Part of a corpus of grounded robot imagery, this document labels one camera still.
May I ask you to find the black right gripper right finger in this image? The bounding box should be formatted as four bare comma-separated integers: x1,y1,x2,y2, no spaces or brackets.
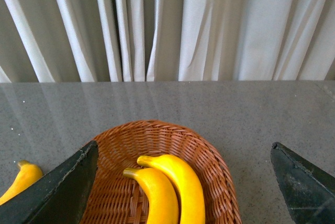
270,142,334,223

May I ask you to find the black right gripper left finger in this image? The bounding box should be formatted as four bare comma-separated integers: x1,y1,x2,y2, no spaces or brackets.
1,141,98,223

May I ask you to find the yellow banana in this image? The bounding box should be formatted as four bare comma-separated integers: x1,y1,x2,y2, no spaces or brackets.
137,154,206,223
122,167,179,223
1,160,43,205

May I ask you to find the brown wicker basket right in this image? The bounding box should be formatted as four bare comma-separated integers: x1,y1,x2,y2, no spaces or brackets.
81,120,242,223

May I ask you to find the yellow banana front in basket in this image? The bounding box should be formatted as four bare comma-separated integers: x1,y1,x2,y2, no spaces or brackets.
122,167,179,223

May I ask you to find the white pleated curtain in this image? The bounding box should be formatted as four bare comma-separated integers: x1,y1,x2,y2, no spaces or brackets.
1,0,334,83

